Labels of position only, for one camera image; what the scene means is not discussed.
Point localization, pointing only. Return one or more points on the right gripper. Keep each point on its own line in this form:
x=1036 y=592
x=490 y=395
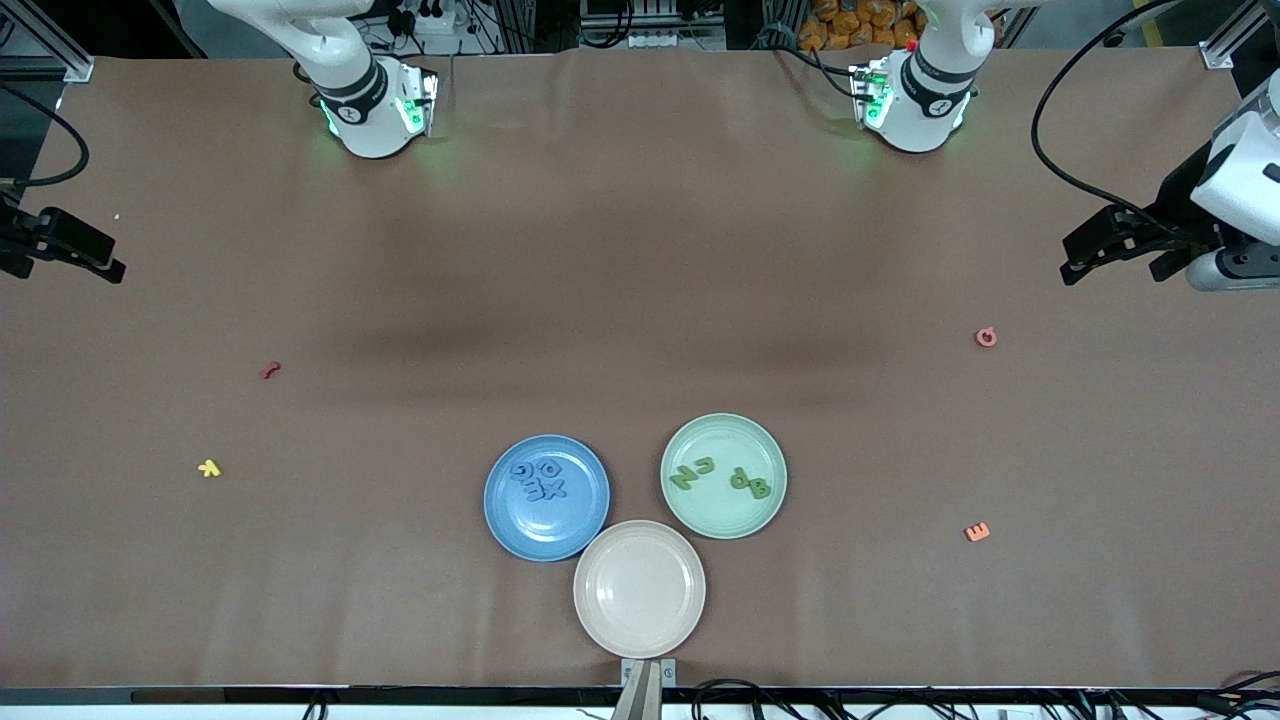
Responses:
x=14 y=236

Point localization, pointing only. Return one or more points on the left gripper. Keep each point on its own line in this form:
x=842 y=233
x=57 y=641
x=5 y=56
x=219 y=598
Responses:
x=1183 y=206

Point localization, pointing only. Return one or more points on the green foam letter B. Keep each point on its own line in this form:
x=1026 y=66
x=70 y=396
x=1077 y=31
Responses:
x=760 y=489

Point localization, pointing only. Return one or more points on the green foam letter d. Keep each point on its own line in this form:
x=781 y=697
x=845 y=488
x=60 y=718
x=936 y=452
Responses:
x=747 y=478

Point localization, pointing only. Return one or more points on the green foam letter u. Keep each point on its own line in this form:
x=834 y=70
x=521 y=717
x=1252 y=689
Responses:
x=707 y=468

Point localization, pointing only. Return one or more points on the green foam letter s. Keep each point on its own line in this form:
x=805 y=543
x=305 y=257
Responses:
x=684 y=477

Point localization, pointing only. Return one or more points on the blue foam letter c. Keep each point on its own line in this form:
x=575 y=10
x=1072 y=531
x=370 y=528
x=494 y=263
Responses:
x=514 y=469

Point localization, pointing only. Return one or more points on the blue foam letter a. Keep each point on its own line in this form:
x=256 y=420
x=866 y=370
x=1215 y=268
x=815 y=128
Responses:
x=543 y=468

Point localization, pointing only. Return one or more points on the blue foam letter m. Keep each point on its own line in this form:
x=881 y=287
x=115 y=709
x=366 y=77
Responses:
x=534 y=490

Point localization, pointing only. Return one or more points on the blue foam letter x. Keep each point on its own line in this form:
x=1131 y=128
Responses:
x=556 y=489

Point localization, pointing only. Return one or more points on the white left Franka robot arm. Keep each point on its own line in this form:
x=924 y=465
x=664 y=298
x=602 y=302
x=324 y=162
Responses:
x=920 y=110

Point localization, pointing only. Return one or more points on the pink foam letter Q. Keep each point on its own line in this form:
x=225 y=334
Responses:
x=980 y=337

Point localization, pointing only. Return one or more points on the yellow foam letter k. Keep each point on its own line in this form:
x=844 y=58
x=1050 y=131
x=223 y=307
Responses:
x=208 y=467

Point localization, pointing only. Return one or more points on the orange foam letter E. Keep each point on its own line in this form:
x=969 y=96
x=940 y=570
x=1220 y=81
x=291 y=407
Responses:
x=977 y=532

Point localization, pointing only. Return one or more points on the pile of orange fruit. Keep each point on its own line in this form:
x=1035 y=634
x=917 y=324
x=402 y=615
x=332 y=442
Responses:
x=840 y=25

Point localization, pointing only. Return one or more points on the pale green round plate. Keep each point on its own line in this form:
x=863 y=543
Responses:
x=720 y=510

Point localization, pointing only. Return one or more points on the brown table cover sheet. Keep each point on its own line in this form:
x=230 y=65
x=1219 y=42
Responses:
x=640 y=250

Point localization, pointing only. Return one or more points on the white power strip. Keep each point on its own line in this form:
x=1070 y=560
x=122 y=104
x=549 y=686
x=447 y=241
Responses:
x=655 y=40

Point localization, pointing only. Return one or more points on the blue round plate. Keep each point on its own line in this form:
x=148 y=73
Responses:
x=575 y=530

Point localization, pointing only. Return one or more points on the beige round plate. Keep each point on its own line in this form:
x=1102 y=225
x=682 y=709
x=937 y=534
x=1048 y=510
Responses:
x=640 y=590

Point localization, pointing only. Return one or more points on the aluminium frame post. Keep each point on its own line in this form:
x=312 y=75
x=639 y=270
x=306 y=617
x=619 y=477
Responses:
x=1225 y=45
x=75 y=68

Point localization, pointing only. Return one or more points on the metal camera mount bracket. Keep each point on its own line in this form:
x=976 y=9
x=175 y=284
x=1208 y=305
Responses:
x=650 y=668

